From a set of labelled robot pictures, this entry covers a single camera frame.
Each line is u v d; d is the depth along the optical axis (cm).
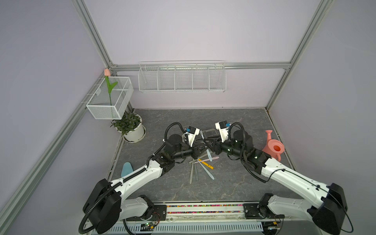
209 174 86
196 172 87
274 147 85
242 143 52
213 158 93
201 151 70
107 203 40
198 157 66
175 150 61
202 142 71
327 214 38
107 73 85
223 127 62
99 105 72
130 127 89
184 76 99
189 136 66
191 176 85
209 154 73
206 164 89
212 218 74
